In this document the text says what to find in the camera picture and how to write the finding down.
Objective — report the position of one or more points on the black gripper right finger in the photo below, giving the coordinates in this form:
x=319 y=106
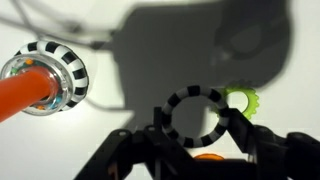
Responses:
x=273 y=153

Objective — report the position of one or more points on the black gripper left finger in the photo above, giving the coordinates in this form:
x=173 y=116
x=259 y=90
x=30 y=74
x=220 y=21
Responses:
x=133 y=156

